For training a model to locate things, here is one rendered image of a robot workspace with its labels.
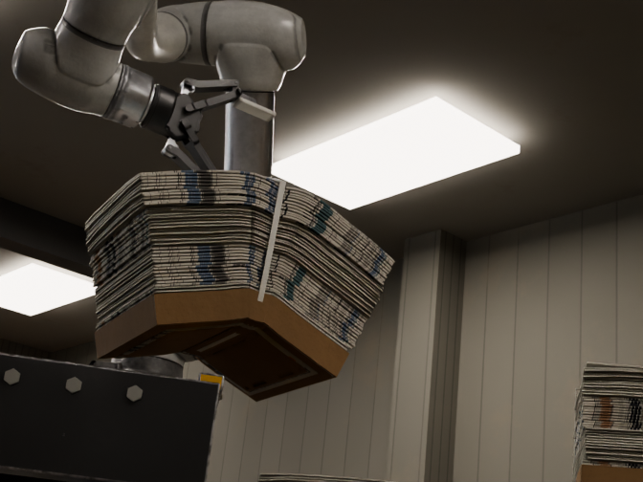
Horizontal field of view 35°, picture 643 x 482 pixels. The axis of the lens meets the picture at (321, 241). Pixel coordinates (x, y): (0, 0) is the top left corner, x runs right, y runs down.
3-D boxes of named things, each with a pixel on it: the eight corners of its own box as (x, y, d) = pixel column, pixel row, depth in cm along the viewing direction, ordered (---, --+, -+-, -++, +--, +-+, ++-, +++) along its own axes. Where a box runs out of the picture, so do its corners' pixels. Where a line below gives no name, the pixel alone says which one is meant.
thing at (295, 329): (256, 403, 173) (268, 382, 176) (338, 378, 149) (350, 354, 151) (182, 349, 170) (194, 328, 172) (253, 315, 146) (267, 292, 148)
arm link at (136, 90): (96, 124, 162) (131, 139, 165) (113, 104, 155) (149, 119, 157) (111, 76, 166) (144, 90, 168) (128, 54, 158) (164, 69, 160)
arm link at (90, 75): (99, 131, 157) (133, 56, 153) (0, 92, 151) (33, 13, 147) (98, 106, 166) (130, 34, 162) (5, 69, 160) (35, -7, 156)
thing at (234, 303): (188, 351, 170) (186, 326, 171) (261, 317, 146) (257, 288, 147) (95, 359, 162) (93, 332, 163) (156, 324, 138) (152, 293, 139)
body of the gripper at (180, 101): (144, 90, 167) (195, 111, 171) (131, 135, 164) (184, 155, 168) (160, 72, 161) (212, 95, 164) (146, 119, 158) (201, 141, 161)
